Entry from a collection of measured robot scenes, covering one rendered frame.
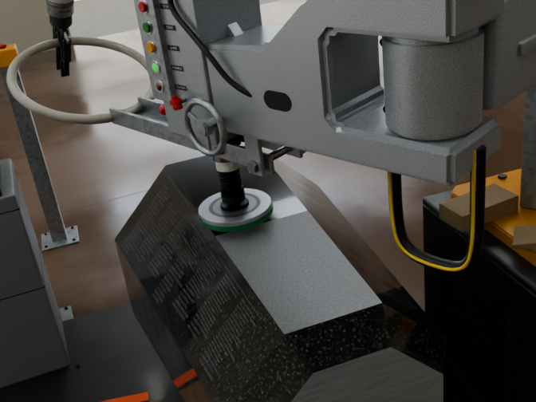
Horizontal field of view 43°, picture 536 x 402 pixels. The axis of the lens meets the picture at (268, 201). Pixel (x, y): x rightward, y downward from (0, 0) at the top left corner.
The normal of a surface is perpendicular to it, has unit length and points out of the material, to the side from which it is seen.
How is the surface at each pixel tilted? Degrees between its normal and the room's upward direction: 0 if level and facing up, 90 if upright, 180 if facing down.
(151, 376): 0
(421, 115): 90
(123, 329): 0
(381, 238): 0
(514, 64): 90
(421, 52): 90
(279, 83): 90
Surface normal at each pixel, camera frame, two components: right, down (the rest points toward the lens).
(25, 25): 0.36, 0.39
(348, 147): -0.68, 0.41
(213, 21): 0.72, 0.23
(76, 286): -0.12, -0.88
